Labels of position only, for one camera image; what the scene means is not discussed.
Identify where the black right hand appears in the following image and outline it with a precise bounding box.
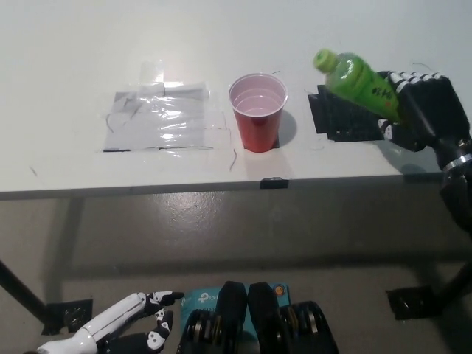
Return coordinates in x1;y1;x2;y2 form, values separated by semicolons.
376;69;472;170

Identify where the white and black left hand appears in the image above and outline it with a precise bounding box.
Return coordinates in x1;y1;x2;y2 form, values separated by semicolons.
36;291;185;354

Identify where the green plastic drink bottle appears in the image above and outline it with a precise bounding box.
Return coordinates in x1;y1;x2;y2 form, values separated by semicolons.
312;48;406;128

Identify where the red plastic cup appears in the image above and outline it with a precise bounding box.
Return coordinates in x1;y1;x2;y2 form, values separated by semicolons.
227;72;289;152

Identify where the teal router box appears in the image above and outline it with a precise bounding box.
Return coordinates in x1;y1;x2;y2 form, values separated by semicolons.
180;282;292;354

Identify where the large black tape patch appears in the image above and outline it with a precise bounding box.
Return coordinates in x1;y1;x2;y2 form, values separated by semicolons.
308;83;386;142

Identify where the grey sheet under clear tape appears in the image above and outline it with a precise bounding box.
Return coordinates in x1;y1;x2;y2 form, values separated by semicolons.
102;81;215;152

